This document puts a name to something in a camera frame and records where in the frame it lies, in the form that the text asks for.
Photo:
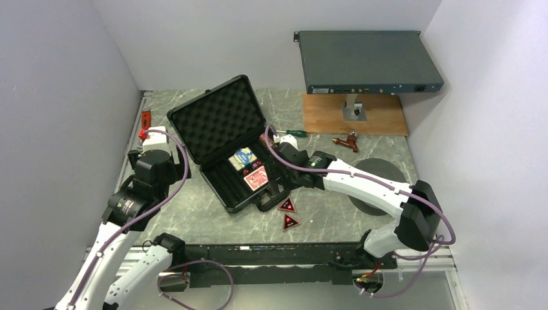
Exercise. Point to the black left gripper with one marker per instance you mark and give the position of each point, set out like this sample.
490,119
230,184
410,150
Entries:
178,168

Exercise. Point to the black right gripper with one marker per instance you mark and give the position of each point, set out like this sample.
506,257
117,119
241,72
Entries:
272,175

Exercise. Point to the red playing card deck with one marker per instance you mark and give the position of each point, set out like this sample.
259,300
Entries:
256,179

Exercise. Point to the blue playing card deck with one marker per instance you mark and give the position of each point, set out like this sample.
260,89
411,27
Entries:
242,158

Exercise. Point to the black foam-lined carrying case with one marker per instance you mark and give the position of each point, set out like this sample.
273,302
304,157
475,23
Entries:
213,126

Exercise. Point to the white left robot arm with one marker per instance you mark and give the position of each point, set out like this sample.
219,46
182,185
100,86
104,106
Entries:
128,212

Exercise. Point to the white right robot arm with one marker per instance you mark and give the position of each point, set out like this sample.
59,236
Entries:
414,209

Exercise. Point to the red dice set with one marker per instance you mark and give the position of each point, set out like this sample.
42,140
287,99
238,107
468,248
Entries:
252,167

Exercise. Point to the upper red triangle button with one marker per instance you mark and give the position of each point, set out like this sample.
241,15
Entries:
287,205

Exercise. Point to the lower red all-in triangle button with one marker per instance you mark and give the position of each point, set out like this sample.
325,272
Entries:
289,222

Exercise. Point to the plywood base board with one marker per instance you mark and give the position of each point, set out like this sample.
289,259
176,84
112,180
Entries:
384,116

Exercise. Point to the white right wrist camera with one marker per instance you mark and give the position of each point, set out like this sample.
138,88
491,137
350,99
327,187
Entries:
287,138

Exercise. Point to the green-handled screwdriver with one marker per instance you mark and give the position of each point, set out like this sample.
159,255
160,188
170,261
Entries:
296,133

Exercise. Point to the red-handled adjustable wrench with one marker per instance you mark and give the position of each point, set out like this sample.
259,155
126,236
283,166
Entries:
146,119

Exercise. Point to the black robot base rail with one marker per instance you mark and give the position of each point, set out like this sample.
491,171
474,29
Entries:
335,263

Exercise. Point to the metal device stand bracket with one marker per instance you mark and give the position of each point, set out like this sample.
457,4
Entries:
353,109

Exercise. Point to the grey rack-mount network device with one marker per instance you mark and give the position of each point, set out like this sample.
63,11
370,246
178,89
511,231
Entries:
366,62

